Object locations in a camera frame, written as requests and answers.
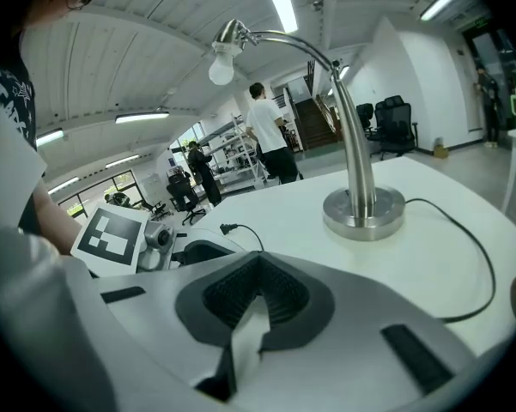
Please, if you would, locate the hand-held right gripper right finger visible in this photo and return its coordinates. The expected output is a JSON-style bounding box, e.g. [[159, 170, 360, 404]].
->
[[235, 250, 477, 409]]

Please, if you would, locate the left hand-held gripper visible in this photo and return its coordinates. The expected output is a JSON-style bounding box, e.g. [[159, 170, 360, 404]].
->
[[70, 203, 238, 276]]

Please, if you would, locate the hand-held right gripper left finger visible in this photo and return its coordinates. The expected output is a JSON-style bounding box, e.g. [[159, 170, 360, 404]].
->
[[96, 250, 262, 404]]

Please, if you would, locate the silver desk lamp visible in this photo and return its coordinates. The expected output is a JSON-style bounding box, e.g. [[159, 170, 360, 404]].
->
[[208, 18, 408, 241]]

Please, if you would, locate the person's left forearm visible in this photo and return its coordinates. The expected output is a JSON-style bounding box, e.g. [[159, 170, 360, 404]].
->
[[32, 178, 85, 257]]

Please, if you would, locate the black office chair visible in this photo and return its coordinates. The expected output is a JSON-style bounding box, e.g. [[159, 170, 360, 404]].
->
[[166, 170, 207, 227], [375, 94, 418, 161], [139, 199, 173, 222], [355, 102, 381, 143]]

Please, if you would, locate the white shelving rack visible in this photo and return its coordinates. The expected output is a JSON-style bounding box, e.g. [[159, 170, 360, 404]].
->
[[205, 112, 270, 191]]

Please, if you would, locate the wooden staircase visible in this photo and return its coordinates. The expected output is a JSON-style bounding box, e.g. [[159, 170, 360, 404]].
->
[[294, 94, 343, 152]]

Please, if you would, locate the small white desk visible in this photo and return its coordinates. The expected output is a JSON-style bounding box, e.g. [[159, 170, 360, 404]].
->
[[500, 127, 516, 214]]

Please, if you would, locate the person's black star-print shirt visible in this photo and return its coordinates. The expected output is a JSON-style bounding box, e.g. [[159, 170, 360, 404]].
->
[[0, 30, 48, 238]]

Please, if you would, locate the black lamp power cable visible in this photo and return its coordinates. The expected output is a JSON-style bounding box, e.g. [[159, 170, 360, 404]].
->
[[220, 197, 498, 324]]

